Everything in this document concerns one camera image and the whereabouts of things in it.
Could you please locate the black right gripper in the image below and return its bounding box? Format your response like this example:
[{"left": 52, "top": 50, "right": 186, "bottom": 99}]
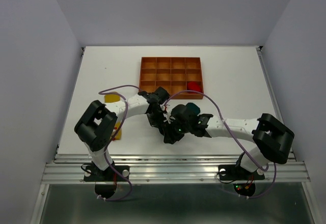
[{"left": 161, "top": 116, "right": 191, "bottom": 145}]

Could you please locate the dark green sock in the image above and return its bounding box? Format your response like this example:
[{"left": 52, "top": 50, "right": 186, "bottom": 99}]
[{"left": 185, "top": 102, "right": 201, "bottom": 115}]

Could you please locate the red sock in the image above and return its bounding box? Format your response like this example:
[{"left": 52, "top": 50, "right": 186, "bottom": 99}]
[{"left": 187, "top": 81, "right": 202, "bottom": 94}]

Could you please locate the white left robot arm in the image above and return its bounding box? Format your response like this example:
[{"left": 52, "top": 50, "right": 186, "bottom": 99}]
[{"left": 74, "top": 87, "right": 170, "bottom": 180}]

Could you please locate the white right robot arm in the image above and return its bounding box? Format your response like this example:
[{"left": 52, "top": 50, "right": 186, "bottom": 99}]
[{"left": 163, "top": 103, "right": 294, "bottom": 178}]

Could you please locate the orange compartment tray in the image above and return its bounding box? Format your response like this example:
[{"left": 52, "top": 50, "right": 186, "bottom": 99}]
[{"left": 139, "top": 57, "right": 204, "bottom": 100}]

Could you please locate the yellow sock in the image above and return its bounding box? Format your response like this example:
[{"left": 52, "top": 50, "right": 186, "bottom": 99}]
[{"left": 104, "top": 94, "right": 122, "bottom": 141}]

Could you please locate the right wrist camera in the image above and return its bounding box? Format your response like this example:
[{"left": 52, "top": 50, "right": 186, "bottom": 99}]
[{"left": 160, "top": 104, "right": 174, "bottom": 124}]

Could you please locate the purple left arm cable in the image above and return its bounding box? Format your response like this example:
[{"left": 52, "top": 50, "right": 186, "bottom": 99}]
[{"left": 98, "top": 84, "right": 143, "bottom": 202}]

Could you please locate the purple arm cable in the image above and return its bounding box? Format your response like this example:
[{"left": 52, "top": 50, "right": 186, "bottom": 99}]
[
  {"left": 162, "top": 90, "right": 278, "bottom": 200},
  {"left": 98, "top": 84, "right": 143, "bottom": 202}
]

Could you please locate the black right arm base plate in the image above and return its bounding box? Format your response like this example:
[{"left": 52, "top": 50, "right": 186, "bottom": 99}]
[{"left": 217, "top": 164, "right": 265, "bottom": 181}]

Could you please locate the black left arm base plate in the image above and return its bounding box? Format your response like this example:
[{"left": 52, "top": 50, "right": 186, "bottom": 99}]
[{"left": 81, "top": 163, "right": 126, "bottom": 182}]

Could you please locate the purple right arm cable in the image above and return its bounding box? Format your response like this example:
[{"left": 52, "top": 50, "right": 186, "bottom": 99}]
[{"left": 162, "top": 90, "right": 278, "bottom": 200}]

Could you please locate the aluminium mounting rail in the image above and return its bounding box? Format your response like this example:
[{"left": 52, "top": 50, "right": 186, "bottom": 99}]
[{"left": 41, "top": 154, "right": 310, "bottom": 185}]

